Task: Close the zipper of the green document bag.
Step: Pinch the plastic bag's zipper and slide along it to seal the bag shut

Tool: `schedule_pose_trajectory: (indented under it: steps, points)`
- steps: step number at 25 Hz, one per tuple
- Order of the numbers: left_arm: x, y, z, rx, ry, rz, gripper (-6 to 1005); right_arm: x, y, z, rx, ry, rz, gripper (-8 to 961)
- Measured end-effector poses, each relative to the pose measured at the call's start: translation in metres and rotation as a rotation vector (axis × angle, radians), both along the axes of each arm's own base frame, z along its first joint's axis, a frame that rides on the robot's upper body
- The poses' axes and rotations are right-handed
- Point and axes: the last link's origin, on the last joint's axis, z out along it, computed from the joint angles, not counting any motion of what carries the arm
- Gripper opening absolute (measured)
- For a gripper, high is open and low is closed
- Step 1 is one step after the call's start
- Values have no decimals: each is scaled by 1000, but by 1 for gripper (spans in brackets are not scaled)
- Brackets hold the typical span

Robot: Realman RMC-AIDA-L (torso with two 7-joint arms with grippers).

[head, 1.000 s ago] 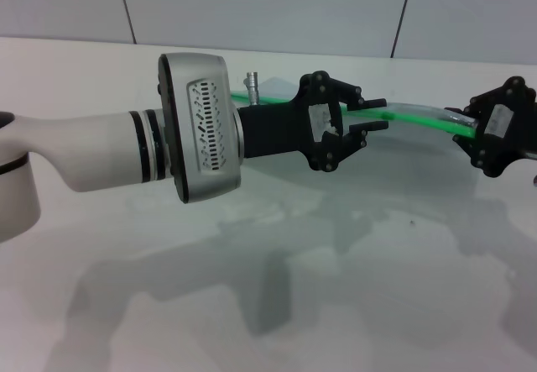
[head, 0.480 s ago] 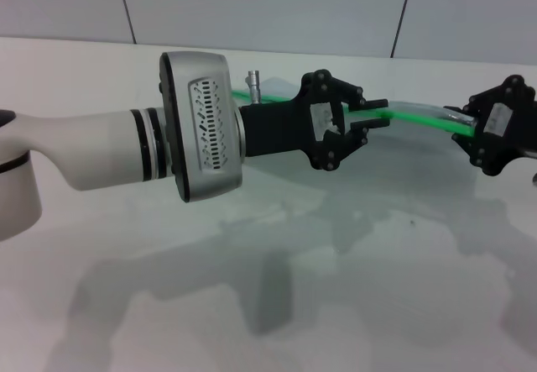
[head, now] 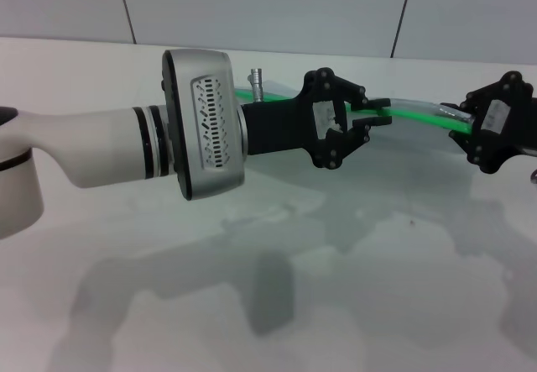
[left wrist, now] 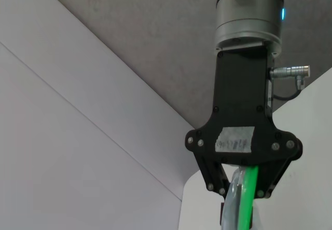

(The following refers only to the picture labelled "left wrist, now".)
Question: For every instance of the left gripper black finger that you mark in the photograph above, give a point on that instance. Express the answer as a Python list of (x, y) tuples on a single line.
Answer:
[(222, 213), (251, 223)]

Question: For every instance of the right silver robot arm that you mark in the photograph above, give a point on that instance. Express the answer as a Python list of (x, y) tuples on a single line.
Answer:
[(246, 14)]

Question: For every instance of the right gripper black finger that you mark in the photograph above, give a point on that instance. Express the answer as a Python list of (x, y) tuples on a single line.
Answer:
[(269, 180), (214, 178)]

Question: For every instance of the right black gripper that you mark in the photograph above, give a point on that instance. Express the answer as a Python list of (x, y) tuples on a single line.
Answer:
[(241, 97)]

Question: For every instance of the clear green-zip document bag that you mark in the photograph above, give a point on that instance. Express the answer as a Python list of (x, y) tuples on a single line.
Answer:
[(247, 193)]

